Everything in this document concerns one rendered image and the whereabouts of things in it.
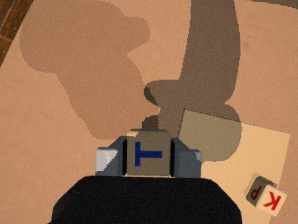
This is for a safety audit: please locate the tan flat mat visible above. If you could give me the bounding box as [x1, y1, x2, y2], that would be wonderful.
[178, 110, 290, 224]

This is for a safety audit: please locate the tan block with red letter k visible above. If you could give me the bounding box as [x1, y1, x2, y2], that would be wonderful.
[246, 178, 287, 217]

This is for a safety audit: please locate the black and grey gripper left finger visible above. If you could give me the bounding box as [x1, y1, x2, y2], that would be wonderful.
[95, 136, 127, 176]

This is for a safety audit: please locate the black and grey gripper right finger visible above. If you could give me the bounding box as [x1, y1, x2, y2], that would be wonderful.
[170, 137, 202, 178]

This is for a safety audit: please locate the tan block with blue letter t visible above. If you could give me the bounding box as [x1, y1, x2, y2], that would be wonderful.
[126, 129, 171, 176]

